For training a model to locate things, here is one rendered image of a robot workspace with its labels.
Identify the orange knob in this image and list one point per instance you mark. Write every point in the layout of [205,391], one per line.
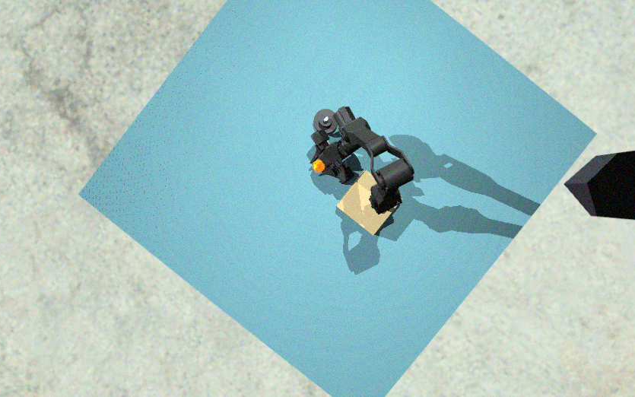
[319,166]

